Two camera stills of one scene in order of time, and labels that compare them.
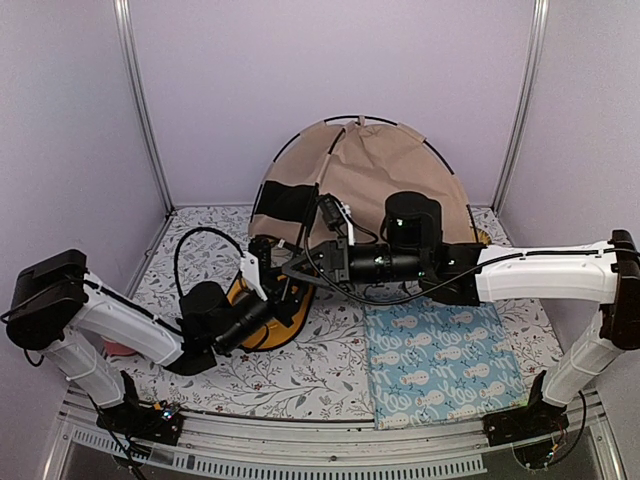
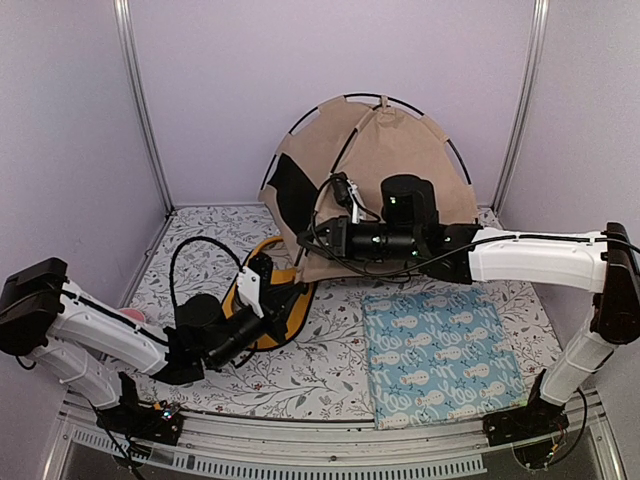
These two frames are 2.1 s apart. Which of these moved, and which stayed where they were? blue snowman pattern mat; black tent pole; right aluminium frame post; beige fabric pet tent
Moved: black tent pole; beige fabric pet tent
Stayed: right aluminium frame post; blue snowman pattern mat
